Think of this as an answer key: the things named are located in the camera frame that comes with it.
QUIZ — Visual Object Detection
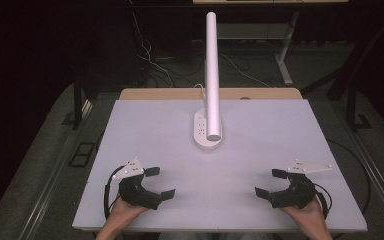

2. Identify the black floor cable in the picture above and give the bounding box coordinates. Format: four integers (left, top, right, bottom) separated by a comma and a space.
326, 138, 372, 215

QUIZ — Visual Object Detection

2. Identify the black floor frame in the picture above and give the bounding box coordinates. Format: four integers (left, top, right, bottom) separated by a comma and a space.
67, 141, 96, 168

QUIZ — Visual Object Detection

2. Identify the metal floor rail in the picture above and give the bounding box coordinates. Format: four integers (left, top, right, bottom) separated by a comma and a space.
19, 133, 81, 240
346, 128, 384, 231

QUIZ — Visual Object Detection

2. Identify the white desk frame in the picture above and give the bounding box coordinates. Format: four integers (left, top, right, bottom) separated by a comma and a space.
192, 0, 349, 87

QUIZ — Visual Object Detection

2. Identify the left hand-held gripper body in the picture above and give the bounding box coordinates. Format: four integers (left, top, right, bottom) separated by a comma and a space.
112, 157, 163, 211

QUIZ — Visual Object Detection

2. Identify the black metal stand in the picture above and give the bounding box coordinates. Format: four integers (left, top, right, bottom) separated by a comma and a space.
72, 81, 84, 131
345, 81, 374, 132

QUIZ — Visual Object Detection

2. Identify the white floor cable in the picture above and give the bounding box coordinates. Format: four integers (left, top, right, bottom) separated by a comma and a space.
219, 53, 272, 89
130, 11, 177, 88

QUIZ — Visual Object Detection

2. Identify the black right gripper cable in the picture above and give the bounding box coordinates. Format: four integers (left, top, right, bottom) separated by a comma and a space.
314, 182, 333, 220

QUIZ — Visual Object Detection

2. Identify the person's right hand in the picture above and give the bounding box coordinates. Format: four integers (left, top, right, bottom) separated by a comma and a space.
280, 196, 328, 232

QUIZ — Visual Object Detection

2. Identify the white lamp cable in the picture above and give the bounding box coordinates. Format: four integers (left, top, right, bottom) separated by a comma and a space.
193, 83, 208, 101

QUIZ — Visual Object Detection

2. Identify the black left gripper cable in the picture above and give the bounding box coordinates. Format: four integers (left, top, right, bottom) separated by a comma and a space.
103, 165, 125, 221

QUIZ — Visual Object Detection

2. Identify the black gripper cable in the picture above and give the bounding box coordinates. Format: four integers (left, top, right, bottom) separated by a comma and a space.
103, 165, 125, 221
314, 182, 333, 220

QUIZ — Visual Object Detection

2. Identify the white desk lamp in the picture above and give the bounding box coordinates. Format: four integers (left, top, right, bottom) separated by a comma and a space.
192, 11, 224, 151

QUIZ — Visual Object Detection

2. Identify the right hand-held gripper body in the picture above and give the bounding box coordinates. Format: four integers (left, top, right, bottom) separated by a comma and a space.
270, 158, 334, 210

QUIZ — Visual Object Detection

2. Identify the person's left hand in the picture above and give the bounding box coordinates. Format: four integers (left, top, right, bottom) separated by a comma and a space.
108, 195, 148, 228

